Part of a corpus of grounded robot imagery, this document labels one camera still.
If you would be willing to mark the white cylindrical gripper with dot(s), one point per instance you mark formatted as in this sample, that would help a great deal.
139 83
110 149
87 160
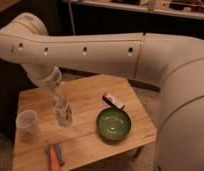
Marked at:
52 80

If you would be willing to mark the clear plastic bottle white cap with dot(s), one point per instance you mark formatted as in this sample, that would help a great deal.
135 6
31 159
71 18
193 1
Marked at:
61 107

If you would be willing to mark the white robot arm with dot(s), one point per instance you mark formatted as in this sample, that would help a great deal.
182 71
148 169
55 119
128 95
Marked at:
173 63

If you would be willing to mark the clear plastic cup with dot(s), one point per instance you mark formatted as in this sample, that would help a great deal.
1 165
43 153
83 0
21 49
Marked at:
27 121

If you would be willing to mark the small dark snack bar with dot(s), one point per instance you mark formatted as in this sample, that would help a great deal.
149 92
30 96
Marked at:
112 100

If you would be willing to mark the wooden table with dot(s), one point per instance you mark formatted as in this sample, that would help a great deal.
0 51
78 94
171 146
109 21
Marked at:
80 143

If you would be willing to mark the green ceramic bowl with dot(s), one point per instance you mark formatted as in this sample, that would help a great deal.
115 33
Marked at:
113 124

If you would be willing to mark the white shelf with clutter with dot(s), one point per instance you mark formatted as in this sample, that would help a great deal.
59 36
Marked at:
148 6

